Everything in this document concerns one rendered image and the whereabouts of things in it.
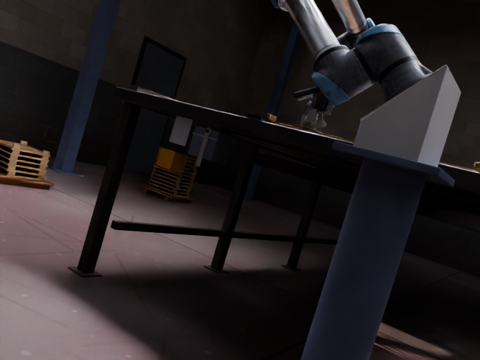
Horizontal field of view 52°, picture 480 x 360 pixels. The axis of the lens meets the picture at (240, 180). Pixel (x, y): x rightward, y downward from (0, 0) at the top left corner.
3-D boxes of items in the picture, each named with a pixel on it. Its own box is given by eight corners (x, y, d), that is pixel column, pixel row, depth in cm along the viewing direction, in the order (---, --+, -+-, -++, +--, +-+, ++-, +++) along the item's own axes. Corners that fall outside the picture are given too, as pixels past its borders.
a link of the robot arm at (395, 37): (416, 48, 128) (391, 10, 133) (368, 77, 132) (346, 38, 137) (420, 66, 139) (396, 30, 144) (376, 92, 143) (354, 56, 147)
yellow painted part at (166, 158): (169, 170, 211) (185, 116, 210) (156, 165, 217) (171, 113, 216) (182, 173, 218) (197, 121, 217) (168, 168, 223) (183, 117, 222)
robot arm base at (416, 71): (443, 73, 123) (423, 42, 127) (388, 103, 126) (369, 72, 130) (441, 96, 137) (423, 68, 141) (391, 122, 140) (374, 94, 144)
